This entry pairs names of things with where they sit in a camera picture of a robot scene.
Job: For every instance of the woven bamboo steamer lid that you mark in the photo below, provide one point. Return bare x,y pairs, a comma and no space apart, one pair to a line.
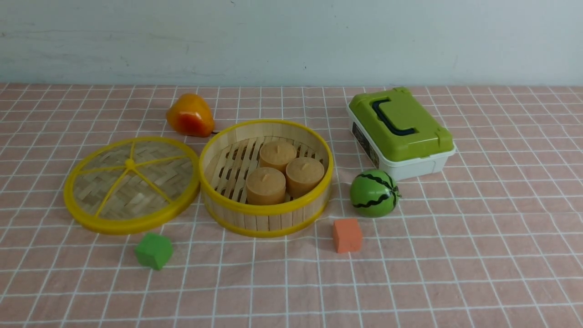
133,185

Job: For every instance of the bamboo steamer basket yellow rim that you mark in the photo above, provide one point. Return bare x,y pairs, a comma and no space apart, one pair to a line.
231,155

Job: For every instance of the tan steamed bun back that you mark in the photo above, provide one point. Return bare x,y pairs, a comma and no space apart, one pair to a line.
277,154

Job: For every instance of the tan steamed bun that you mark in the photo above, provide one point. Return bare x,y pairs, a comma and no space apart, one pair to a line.
277,154
303,174
265,186

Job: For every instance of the tan steamed bun right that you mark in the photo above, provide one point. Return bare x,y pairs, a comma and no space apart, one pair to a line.
303,174

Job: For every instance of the tan steamed bun front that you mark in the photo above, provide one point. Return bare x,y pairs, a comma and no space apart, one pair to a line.
265,186

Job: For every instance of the green toy watermelon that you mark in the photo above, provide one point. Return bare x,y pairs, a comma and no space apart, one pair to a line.
374,194

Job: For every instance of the orange wooden cube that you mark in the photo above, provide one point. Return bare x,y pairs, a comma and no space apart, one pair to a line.
347,235

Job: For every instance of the green lidded white box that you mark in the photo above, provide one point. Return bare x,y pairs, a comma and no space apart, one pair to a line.
398,135

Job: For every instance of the orange toy pear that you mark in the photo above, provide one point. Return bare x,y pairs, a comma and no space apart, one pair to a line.
190,115

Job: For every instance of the green wooden cube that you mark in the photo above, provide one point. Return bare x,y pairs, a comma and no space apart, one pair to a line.
154,251

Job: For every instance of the pink checkered tablecloth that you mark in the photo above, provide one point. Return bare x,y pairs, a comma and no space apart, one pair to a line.
493,241

